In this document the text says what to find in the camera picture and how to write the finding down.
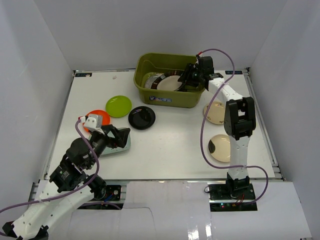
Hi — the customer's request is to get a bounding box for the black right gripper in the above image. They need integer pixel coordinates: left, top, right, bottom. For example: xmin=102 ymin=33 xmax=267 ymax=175
xmin=177 ymin=63 xmax=203 ymax=88

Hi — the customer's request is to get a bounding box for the black rimmed cream plate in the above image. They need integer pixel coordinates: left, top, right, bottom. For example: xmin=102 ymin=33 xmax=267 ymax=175
xmin=151 ymin=70 xmax=183 ymax=92

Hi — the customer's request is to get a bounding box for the grey deer pattern plate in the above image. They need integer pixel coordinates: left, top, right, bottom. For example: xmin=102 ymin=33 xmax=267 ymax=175
xmin=144 ymin=73 xmax=163 ymax=89

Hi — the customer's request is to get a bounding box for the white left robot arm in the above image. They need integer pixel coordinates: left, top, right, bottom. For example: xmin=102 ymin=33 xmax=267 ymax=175
xmin=0 ymin=124 xmax=131 ymax=240

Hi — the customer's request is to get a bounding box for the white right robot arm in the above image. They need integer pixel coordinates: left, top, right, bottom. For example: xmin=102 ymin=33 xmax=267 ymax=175
xmin=177 ymin=55 xmax=256 ymax=200

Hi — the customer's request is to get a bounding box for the olive green plastic bin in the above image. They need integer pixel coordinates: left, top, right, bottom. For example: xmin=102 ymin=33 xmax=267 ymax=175
xmin=133 ymin=52 xmax=205 ymax=108

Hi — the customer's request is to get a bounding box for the orange plate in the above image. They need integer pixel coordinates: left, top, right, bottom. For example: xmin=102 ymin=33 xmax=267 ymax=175
xmin=83 ymin=109 xmax=111 ymax=132

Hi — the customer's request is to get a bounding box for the lime green plate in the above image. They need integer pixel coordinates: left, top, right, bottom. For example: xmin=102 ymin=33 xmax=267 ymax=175
xmin=105 ymin=95 xmax=132 ymax=118

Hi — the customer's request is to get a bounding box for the small black plate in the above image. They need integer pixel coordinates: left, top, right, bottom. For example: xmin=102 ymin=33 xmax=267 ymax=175
xmin=128 ymin=106 xmax=156 ymax=130

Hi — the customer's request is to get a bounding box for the right corner label sticker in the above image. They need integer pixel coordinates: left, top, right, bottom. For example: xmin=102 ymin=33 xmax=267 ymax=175
xmin=225 ymin=70 xmax=243 ymax=75

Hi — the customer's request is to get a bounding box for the corner label sticker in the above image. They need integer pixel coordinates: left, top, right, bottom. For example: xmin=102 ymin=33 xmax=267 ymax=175
xmin=74 ymin=72 xmax=92 ymax=78
xmin=225 ymin=70 xmax=243 ymax=75

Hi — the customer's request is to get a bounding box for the cream floral plate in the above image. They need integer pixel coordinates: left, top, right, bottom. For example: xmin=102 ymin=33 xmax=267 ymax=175
xmin=206 ymin=101 xmax=225 ymax=125

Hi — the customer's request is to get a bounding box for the left corner label sticker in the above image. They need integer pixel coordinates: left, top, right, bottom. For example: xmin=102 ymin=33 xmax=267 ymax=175
xmin=74 ymin=72 xmax=92 ymax=78

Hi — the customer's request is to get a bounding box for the cream plate with black mark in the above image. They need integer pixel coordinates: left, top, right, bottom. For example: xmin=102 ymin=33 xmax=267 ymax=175
xmin=208 ymin=134 xmax=231 ymax=163

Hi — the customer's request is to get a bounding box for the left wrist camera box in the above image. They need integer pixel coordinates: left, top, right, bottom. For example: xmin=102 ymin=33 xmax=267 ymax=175
xmin=78 ymin=114 xmax=104 ymax=134

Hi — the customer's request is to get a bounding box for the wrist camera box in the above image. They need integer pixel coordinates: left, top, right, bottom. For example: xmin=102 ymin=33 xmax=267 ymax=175
xmin=78 ymin=114 xmax=104 ymax=134
xmin=195 ymin=52 xmax=203 ymax=65

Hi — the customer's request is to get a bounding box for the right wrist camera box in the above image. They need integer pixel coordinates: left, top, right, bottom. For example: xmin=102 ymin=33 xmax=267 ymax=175
xmin=195 ymin=52 xmax=203 ymax=65

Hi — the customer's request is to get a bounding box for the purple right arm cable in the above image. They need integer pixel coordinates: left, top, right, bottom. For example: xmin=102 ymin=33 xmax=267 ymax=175
xmin=196 ymin=48 xmax=270 ymax=206

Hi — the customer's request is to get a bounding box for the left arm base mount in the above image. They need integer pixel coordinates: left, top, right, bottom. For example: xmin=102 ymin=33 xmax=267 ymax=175
xmin=88 ymin=176 xmax=122 ymax=202

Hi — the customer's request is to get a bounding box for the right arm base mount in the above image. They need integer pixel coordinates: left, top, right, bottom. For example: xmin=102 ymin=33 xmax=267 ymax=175
xmin=203 ymin=183 xmax=258 ymax=212

